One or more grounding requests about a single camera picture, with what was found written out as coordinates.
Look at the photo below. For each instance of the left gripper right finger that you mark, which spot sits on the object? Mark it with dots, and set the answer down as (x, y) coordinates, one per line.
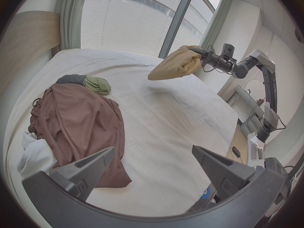
(228, 177)

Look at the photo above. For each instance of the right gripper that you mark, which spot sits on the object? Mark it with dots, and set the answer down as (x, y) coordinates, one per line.
(210, 59)

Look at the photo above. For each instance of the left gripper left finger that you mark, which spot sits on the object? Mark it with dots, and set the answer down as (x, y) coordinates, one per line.
(71, 182)

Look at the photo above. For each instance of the tan shorts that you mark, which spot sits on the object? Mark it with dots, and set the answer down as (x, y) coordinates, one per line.
(171, 68)

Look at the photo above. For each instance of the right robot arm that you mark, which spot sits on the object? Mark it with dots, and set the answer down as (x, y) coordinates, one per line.
(261, 58)

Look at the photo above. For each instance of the bed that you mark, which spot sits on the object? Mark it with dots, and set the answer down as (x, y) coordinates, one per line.
(166, 117)

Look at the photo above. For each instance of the black power adapter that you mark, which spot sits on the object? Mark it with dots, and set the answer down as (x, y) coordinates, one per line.
(236, 151)

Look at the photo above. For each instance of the white garment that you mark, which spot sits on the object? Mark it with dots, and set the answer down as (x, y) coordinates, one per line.
(35, 153)

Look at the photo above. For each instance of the brown garment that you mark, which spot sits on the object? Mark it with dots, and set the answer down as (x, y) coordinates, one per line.
(80, 122)

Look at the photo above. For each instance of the window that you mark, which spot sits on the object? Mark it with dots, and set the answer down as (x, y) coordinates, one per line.
(123, 20)

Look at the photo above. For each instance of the green garment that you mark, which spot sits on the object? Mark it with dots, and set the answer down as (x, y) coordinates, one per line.
(97, 85)

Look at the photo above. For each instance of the black garment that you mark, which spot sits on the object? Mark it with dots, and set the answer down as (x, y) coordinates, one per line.
(68, 79)

